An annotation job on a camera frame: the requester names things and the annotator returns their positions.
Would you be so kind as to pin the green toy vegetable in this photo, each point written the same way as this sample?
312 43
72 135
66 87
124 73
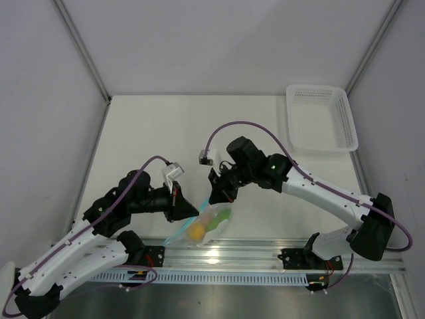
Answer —
219 220

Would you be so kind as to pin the white plastic basket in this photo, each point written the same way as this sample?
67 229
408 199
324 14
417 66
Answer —
320 119

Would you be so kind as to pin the white slotted cable duct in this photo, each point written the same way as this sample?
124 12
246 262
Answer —
202 277

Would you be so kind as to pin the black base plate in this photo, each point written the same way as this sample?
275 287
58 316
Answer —
296 259
153 257

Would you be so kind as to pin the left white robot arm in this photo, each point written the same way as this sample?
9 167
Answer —
99 241

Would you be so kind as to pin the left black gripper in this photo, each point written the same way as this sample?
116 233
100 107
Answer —
180 208

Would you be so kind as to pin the aluminium rail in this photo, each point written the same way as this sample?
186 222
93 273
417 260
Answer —
259 255

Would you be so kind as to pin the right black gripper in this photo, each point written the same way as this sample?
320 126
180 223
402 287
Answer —
223 193

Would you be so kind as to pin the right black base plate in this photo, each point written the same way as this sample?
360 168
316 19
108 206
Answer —
296 259

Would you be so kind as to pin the pink toy egg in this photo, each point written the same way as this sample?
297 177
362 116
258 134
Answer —
204 218

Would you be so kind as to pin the right aluminium frame post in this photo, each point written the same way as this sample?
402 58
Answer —
375 44

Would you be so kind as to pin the clear zip top bag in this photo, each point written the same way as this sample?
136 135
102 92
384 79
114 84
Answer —
180 239

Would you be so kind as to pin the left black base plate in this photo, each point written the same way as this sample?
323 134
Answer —
153 257

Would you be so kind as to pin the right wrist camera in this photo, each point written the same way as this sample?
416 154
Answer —
211 158

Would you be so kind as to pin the left aluminium frame post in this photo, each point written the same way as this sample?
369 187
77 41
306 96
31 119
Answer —
80 47

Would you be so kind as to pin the aluminium frame post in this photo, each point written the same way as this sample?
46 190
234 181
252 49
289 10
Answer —
375 44
80 47

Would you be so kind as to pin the yellow toy fruit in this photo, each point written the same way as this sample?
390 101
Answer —
196 232

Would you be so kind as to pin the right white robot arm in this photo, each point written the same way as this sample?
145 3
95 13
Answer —
369 220

